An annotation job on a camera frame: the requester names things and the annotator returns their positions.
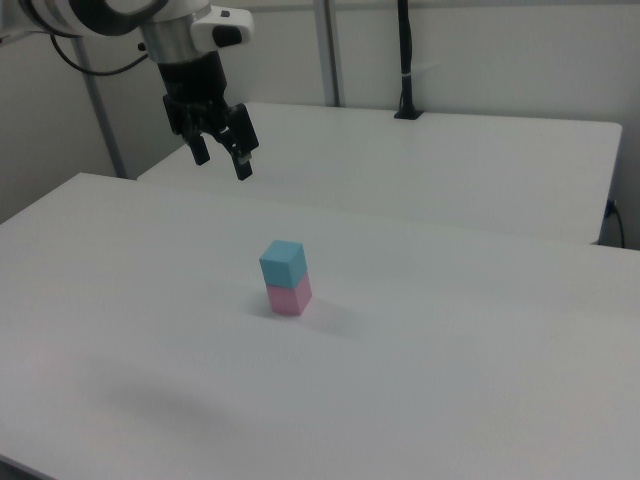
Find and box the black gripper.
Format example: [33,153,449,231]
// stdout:
[156,49,261,182]

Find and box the blue cube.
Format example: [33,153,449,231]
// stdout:
[258,239,307,289]

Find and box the pink cube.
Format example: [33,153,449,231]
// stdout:
[264,273,313,317]

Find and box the white side table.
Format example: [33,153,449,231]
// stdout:
[135,102,624,246]

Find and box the aluminium frame post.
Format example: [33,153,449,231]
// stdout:
[71,35,129,180]
[313,0,342,108]

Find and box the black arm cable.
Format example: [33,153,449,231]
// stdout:
[48,29,151,78]

